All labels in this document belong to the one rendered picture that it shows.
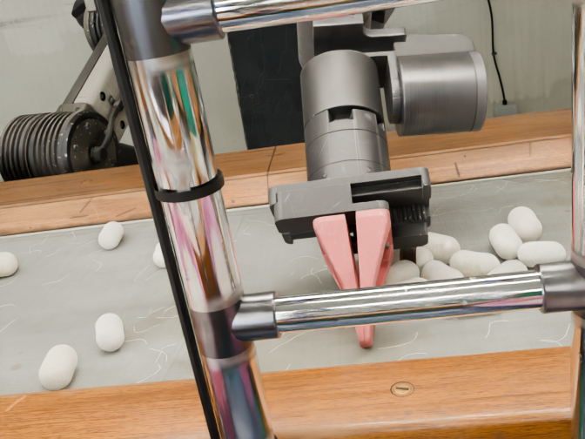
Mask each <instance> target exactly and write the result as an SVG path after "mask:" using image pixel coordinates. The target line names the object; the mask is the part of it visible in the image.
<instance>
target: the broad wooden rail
mask: <svg viewBox="0 0 585 439"><path fill-rule="evenodd" d="M386 135H387V147H388V154H389V160H390V167H391V171H393V170H400V169H407V168H414V167H426V168H427V169H428V171H429V176H430V181H431V185H438V184H446V183H453V182H461V181H468V180H475V179H489V178H496V177H504V176H511V175H518V174H526V173H533V172H547V171H554V170H562V169H569V168H571V108H564V109H557V110H551V111H538V112H531V113H524V114H518V115H511V116H504V117H498V118H485V121H484V125H483V126H482V128H481V130H480V131H478V132H456V133H443V134H430V135H417V136H404V137H399V136H398V134H397V132H396V131H391V132H386ZM214 156H215V159H216V164H217V168H218V169H220V170H221V171H222V172H223V176H224V180H225V184H224V186H223V187H222V193H223V196H224V201H225V208H226V210H228V209H235V208H242V207H250V206H263V205H269V188H270V187H272V186H278V185H285V184H292V183H299V182H306V181H307V172H306V148H305V143H298V144H291V145H279V146H273V147H266V148H259V149H252V150H245V151H239V152H226V153H220V154H214ZM147 219H152V215H151V209H150V205H149V201H148V199H147V195H146V191H145V185H144V181H143V179H142V175H141V172H140V168H139V165H127V166H120V167H113V168H106V169H99V170H93V171H86V172H74V173H66V174H60V175H53V176H46V177H40V178H33V179H20V180H13V181H7V182H0V237H3V236H10V235H18V234H25V233H39V232H46V231H53V230H61V229H68V228H75V227H83V226H96V225H104V224H107V223H109V222H112V221H115V222H117V223H119V222H126V221H133V220H147Z"/></svg>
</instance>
